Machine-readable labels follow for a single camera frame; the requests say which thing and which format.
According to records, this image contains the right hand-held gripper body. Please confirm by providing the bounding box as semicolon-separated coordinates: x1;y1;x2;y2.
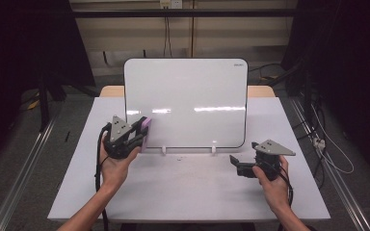
251;139;297;182

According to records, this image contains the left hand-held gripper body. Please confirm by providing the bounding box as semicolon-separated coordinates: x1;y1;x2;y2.
102;115;143;161

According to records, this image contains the purple and black whiteboard eraser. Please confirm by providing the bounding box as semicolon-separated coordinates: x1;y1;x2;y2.
140;116;153;153

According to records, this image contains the white whiteboard with black edge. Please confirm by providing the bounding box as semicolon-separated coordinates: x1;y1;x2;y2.
123;58;249;149

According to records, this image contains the person's left hand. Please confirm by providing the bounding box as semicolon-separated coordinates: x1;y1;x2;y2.
98;138;142;194

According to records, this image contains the person's right hand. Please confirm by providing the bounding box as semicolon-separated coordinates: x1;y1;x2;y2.
251;155;291;215

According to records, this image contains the light wooden table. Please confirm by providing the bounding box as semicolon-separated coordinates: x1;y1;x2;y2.
99;85;276;98

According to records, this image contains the black metal stand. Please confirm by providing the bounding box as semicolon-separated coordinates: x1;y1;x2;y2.
37;71;67;133

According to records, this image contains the black horizontal metal bar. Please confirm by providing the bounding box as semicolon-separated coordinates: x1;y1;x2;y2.
70;9;299;19

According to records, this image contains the dark curtain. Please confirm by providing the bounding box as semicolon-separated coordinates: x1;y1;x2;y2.
0;0;96;174
280;0;370;184

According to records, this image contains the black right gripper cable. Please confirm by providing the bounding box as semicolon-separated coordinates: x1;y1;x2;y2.
263;160;295;231

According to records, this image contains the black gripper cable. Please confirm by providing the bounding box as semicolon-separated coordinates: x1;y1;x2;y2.
263;160;295;231
93;126;111;231

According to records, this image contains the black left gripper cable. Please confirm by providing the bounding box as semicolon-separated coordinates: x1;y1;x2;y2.
93;126;111;231

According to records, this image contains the white floor cable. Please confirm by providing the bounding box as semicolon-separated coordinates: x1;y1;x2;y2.
310;105;357;175

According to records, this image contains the aluminium floor rail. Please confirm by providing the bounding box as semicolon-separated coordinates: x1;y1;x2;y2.
0;105;63;231
289;96;370;231

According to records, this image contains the brown vertical wall pipe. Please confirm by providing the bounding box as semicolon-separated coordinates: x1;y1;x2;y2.
190;0;196;59

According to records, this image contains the white wall socket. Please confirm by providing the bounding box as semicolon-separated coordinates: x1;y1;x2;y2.
159;0;184;10

